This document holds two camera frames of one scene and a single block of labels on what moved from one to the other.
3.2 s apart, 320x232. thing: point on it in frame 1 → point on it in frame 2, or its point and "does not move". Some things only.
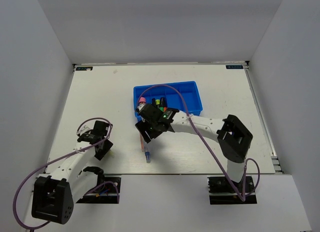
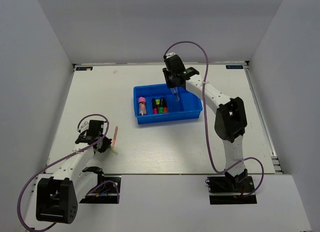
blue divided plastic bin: x=183 y=96 does not move
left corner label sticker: x=79 y=68 does not move
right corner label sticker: x=234 y=67 does not move
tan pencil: x=142 y=143 → x=115 y=136
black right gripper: x=142 y=126 → x=166 y=73
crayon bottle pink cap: x=142 y=102 does not move
